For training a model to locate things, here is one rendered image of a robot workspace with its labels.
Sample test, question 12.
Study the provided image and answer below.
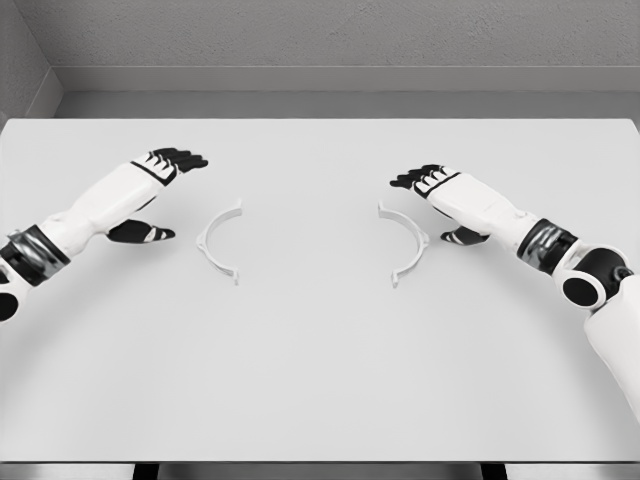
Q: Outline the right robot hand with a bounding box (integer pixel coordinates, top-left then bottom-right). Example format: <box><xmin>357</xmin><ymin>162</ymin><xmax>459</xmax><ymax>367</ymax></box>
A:
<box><xmin>389</xmin><ymin>164</ymin><xmax>524</xmax><ymax>247</ymax></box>

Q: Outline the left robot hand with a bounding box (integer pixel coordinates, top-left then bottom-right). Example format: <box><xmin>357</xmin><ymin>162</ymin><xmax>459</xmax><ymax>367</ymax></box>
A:
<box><xmin>72</xmin><ymin>147</ymin><xmax>210</xmax><ymax>246</ymax></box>

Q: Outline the white half-ring pipe clamp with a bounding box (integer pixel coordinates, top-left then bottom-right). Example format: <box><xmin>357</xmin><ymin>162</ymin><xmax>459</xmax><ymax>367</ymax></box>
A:
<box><xmin>195</xmin><ymin>197</ymin><xmax>247</xmax><ymax>286</ymax></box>
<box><xmin>377</xmin><ymin>200</ymin><xmax>429</xmax><ymax>290</ymax></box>

